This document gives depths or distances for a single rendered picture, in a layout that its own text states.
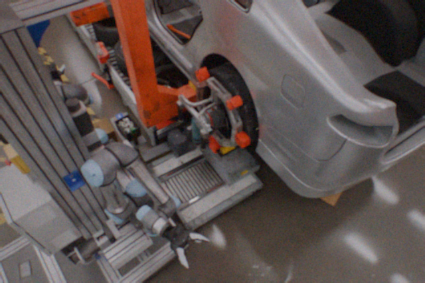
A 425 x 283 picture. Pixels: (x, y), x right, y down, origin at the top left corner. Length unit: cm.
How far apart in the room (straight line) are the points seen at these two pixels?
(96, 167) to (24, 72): 46
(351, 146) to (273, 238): 140
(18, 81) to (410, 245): 304
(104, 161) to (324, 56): 113
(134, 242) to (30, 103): 105
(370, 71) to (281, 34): 146
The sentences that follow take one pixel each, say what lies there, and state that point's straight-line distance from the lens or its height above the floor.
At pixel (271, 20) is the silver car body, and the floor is 172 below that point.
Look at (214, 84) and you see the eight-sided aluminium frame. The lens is 226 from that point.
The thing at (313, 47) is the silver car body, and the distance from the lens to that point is 162.
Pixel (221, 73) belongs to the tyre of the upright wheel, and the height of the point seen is 117.
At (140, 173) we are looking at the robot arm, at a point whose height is 132.
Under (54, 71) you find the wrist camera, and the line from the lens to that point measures 227.
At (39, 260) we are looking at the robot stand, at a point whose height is 21.
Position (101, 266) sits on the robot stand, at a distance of 255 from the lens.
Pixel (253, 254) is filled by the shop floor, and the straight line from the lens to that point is 273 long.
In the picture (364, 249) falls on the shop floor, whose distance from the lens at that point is 303.
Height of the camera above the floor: 256
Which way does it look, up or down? 51 degrees down
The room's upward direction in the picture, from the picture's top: 2 degrees clockwise
